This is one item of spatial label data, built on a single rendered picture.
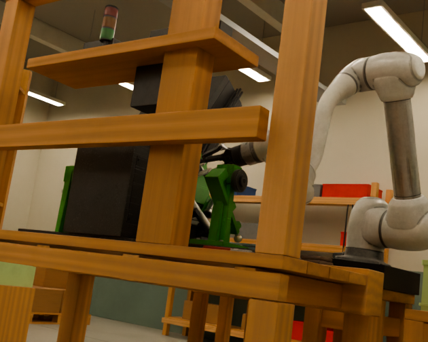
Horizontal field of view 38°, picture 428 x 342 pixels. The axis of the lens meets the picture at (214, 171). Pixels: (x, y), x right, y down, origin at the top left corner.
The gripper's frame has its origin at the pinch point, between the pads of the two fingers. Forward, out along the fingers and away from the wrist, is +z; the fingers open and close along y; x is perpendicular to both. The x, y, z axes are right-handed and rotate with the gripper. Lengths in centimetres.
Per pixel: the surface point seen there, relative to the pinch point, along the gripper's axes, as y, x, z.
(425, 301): -66, 12, -61
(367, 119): -230, -568, 125
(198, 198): -9.3, 4.3, 4.2
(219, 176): 5.7, 25.9, -23.0
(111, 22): 60, -14, 11
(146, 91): 35.1, 4.9, -0.3
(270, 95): -171, -634, 267
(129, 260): -1, 52, 4
